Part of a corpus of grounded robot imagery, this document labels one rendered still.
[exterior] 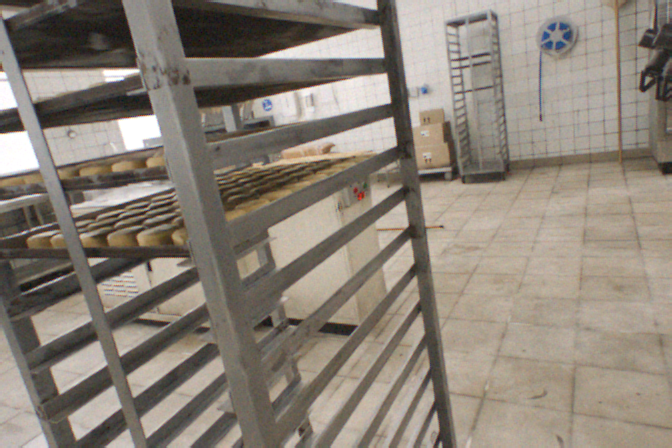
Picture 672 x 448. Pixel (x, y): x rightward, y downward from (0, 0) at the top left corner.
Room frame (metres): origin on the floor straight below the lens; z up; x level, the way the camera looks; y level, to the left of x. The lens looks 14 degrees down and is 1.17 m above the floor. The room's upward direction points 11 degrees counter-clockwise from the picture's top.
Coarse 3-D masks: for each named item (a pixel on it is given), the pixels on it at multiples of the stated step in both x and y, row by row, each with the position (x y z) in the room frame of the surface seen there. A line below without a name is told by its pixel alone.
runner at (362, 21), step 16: (176, 0) 0.54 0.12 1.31; (192, 0) 0.55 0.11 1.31; (208, 0) 0.57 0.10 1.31; (224, 0) 0.59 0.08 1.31; (240, 0) 0.62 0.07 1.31; (256, 0) 0.65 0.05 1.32; (272, 0) 0.68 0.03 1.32; (288, 0) 0.71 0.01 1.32; (304, 0) 0.75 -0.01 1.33; (320, 0) 0.79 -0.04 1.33; (272, 16) 0.71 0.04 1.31; (288, 16) 0.73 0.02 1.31; (304, 16) 0.75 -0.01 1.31; (320, 16) 0.79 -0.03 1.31; (336, 16) 0.83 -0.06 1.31; (352, 16) 0.89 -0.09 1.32; (368, 16) 0.95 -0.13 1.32
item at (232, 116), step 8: (224, 112) 1.22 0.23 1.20; (232, 112) 1.21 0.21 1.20; (232, 120) 1.21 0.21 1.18; (240, 120) 1.23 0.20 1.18; (232, 128) 1.21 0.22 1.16; (240, 128) 1.22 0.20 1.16; (264, 248) 1.21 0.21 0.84; (264, 256) 1.21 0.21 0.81; (280, 312) 1.21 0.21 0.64; (272, 320) 1.22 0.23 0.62; (280, 320) 1.21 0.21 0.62; (296, 368) 1.23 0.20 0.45; (288, 376) 1.21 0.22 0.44; (304, 424) 1.21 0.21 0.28
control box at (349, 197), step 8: (368, 176) 2.35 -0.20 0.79; (352, 184) 2.21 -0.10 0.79; (360, 184) 2.27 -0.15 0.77; (368, 184) 2.34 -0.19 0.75; (344, 192) 2.17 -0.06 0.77; (352, 192) 2.20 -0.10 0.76; (360, 192) 2.26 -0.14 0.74; (368, 192) 2.33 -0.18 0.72; (344, 200) 2.17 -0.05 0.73; (352, 200) 2.18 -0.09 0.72
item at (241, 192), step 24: (264, 168) 1.11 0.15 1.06; (288, 168) 1.02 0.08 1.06; (312, 168) 0.91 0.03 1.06; (336, 168) 0.85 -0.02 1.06; (240, 192) 0.78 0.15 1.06; (264, 192) 0.75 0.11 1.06; (288, 192) 0.69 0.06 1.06; (120, 216) 0.76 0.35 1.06; (144, 216) 0.70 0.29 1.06; (168, 216) 0.66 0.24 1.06; (48, 240) 0.68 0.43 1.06; (96, 240) 0.62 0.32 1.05; (120, 240) 0.59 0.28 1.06; (144, 240) 0.56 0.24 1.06; (168, 240) 0.56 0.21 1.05
